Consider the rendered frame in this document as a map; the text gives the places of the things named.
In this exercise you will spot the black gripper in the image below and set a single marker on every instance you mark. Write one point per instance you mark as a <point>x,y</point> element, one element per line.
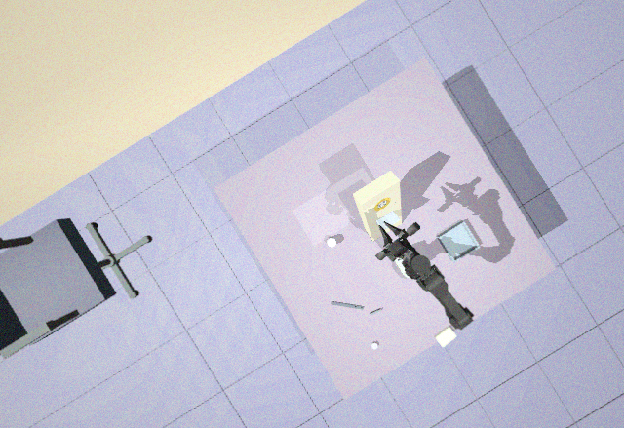
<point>402,235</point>

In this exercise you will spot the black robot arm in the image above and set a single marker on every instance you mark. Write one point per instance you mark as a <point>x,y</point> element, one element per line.
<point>419,268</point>

